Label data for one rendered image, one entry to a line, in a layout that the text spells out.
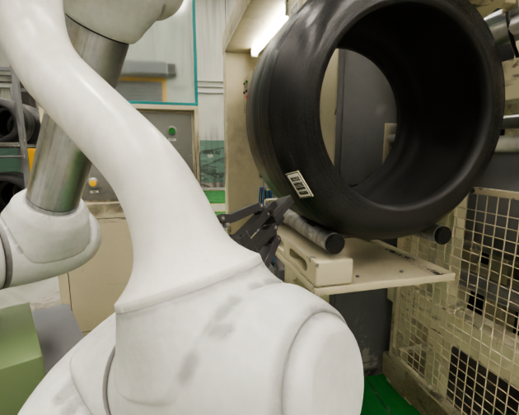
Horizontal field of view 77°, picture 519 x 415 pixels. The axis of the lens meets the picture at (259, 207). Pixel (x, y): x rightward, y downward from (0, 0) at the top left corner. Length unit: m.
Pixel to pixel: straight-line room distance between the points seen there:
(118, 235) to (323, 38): 1.03
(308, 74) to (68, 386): 0.57
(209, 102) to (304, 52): 9.49
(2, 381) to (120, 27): 0.60
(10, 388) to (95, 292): 0.77
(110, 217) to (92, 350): 1.08
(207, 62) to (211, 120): 1.60
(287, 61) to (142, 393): 0.58
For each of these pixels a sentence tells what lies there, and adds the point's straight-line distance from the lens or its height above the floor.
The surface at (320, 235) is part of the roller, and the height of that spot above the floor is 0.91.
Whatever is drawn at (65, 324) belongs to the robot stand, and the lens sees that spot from 1.04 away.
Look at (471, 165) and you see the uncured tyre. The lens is 0.86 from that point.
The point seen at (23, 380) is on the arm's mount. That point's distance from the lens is 0.74.
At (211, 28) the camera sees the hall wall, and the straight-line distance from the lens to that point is 10.58.
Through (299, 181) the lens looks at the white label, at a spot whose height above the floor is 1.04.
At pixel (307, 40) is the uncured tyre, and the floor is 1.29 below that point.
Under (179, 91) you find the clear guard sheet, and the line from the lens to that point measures 1.38.
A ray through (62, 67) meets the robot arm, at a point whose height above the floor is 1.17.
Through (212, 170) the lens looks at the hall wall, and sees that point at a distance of 9.97.
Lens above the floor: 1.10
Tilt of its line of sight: 10 degrees down
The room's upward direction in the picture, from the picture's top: straight up
